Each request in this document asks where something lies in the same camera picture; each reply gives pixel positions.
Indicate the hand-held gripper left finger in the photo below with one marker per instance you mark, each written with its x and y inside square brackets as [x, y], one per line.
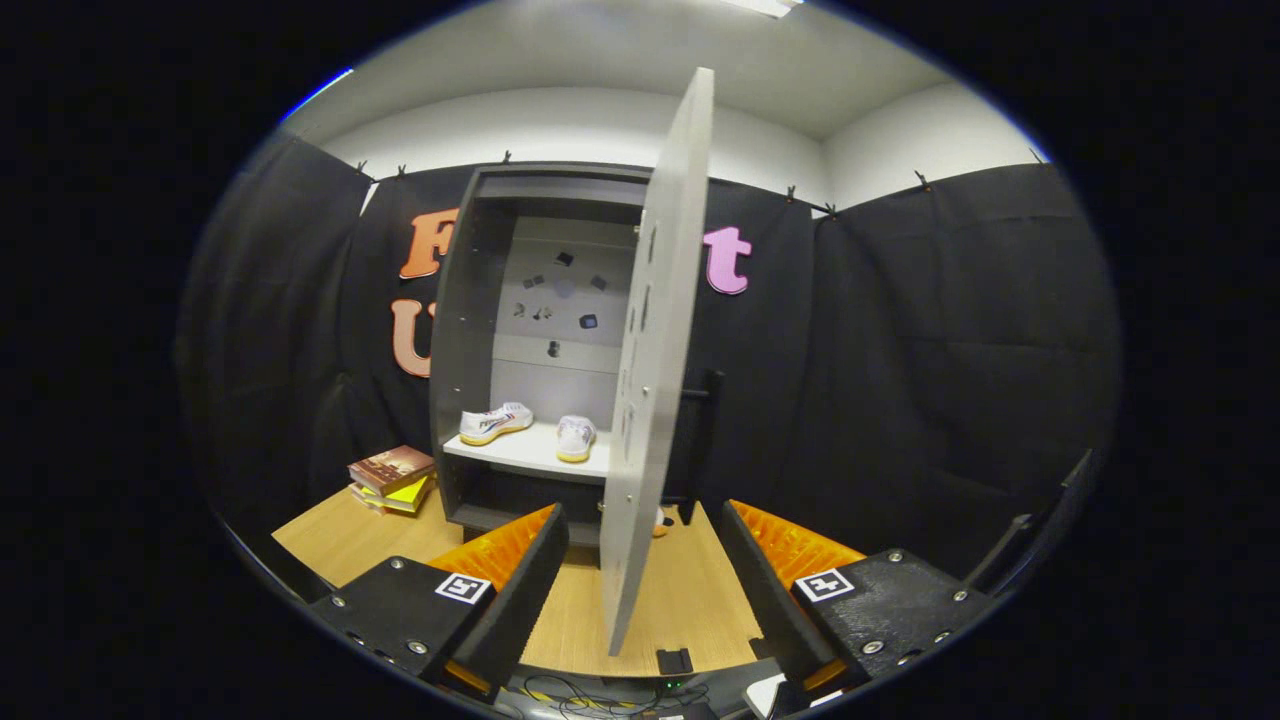
[525, 600]

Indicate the brown cover book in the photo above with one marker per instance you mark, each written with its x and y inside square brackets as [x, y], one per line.
[390, 468]

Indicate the white striped canvas shoe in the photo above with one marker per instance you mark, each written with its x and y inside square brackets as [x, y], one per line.
[495, 422]
[575, 440]

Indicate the small penguin plush toy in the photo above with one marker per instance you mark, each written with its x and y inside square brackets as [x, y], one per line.
[663, 522]

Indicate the row of black cloth clips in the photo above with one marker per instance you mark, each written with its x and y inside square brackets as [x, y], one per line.
[507, 158]

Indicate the black backdrop cloth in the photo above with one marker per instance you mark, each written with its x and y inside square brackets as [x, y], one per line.
[900, 380]

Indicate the beige shoe cabinet door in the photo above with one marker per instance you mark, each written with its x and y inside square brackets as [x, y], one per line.
[650, 400]

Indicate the small black clamp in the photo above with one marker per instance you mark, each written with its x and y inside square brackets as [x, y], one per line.
[675, 661]

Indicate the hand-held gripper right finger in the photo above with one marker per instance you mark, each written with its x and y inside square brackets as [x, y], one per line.
[765, 600]

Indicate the ceiling light panel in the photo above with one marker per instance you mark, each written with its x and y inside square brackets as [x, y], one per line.
[770, 6]

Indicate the dark grey shoe cabinet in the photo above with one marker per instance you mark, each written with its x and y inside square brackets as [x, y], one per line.
[460, 300]

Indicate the dark metal frame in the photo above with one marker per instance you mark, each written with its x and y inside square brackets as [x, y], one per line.
[1060, 520]

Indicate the yellow cover book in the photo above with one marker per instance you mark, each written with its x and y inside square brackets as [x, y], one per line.
[410, 493]

